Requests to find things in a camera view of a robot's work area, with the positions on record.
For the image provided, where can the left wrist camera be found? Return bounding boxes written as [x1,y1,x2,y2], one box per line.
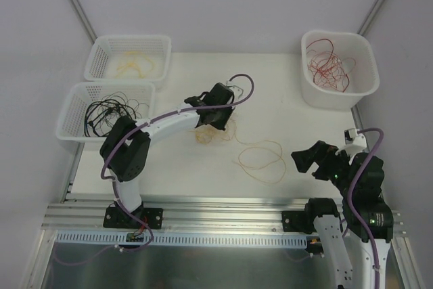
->
[225,81,244,101]

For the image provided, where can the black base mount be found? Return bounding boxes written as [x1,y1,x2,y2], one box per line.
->
[103,205,164,229]
[281,210,323,234]

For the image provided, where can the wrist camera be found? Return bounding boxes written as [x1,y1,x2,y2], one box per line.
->
[336,128,367,158]
[225,81,244,101]

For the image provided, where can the white solid tub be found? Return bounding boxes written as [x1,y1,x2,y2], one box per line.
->
[300,30,380,110]

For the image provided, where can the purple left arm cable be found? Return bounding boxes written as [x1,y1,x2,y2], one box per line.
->
[100,74,255,252]

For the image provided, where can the black USB cable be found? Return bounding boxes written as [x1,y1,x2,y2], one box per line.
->
[84,98,122,138]

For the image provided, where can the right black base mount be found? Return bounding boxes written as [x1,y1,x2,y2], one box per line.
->
[281,210,323,234]

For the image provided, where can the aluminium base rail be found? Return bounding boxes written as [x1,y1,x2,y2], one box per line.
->
[43,194,407,238]

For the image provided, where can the white perforated basket near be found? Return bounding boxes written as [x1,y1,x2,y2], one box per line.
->
[55,81,156,142]

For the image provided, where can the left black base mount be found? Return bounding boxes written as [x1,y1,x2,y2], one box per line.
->
[103,205,164,229]

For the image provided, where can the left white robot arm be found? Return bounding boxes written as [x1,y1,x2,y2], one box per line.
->
[99,83,237,229]

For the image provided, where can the red wire bundle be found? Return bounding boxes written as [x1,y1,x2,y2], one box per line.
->
[306,38,357,94]

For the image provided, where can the thin dark wires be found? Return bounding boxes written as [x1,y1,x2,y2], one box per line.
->
[97,91,150,120]

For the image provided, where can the white perforated basket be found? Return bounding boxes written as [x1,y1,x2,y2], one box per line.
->
[84,35,172,87]
[55,81,156,142]

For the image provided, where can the white slotted cable duct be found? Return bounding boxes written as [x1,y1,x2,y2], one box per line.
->
[56,231,307,249]

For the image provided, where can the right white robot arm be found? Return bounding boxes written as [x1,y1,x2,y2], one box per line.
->
[291,141,394,288]

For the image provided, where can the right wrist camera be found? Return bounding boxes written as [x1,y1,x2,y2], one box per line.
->
[336,128,367,158]

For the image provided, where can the white perforated basket far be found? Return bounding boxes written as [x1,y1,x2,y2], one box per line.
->
[84,35,172,87]

